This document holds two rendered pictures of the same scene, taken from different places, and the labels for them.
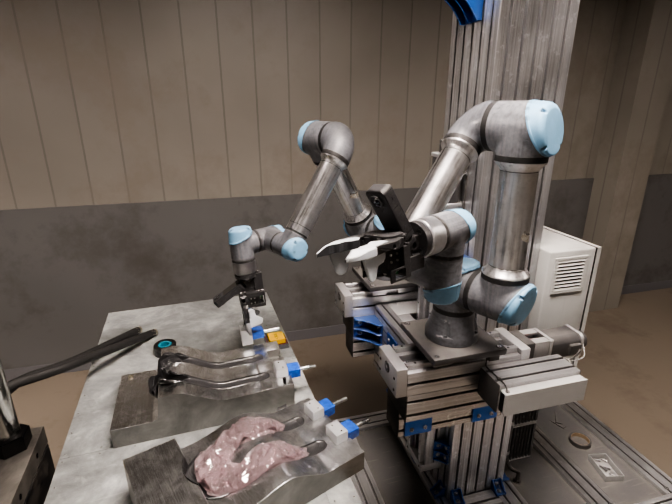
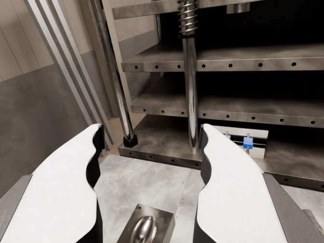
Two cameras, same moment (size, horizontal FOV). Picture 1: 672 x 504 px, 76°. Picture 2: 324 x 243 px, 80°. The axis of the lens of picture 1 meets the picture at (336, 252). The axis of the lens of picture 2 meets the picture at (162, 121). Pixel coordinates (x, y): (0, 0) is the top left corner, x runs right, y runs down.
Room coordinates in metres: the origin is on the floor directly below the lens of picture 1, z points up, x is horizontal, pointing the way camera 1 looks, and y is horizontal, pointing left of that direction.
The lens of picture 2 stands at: (0.73, -0.07, 1.52)
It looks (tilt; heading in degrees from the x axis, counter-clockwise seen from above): 30 degrees down; 134
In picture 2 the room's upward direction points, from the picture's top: 8 degrees counter-clockwise
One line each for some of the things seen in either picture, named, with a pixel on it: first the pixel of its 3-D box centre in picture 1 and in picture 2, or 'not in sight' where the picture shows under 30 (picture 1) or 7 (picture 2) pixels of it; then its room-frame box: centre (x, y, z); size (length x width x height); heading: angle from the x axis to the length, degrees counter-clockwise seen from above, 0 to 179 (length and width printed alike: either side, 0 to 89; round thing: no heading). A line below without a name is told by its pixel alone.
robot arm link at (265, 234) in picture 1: (270, 239); not in sight; (1.39, 0.22, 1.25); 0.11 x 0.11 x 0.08; 40
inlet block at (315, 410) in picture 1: (327, 407); not in sight; (1.03, 0.02, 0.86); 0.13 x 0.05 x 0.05; 126
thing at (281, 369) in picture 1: (295, 369); not in sight; (1.16, 0.13, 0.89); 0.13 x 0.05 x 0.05; 109
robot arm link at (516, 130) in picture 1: (511, 218); not in sight; (1.02, -0.42, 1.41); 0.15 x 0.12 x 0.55; 41
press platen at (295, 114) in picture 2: not in sight; (233, 87); (0.27, 1.09, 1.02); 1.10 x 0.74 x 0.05; 19
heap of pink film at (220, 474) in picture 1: (249, 447); not in sight; (0.83, 0.21, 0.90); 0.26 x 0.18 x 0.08; 126
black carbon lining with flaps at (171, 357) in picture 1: (209, 368); not in sight; (1.13, 0.38, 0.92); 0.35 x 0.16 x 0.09; 109
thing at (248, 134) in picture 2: not in sight; (238, 117); (0.36, 0.98, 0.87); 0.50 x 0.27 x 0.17; 109
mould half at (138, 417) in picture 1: (205, 381); not in sight; (1.13, 0.40, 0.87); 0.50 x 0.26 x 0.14; 109
